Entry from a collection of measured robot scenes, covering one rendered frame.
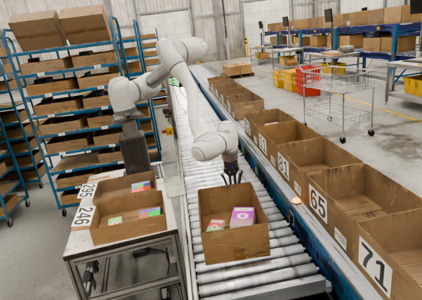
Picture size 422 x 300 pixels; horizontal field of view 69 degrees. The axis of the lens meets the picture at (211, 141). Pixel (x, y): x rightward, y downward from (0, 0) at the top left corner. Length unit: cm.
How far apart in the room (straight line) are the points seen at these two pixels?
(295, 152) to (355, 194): 43
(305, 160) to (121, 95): 125
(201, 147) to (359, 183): 76
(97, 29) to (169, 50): 168
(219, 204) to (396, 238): 86
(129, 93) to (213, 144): 92
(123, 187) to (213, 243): 104
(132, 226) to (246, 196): 62
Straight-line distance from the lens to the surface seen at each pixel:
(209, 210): 175
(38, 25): 340
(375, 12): 898
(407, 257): 133
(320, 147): 192
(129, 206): 195
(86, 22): 328
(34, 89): 344
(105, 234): 172
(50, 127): 348
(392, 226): 126
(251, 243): 141
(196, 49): 180
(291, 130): 226
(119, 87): 216
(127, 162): 228
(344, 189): 160
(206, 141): 144
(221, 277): 141
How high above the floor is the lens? 170
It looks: 19 degrees down
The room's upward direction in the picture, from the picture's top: 8 degrees counter-clockwise
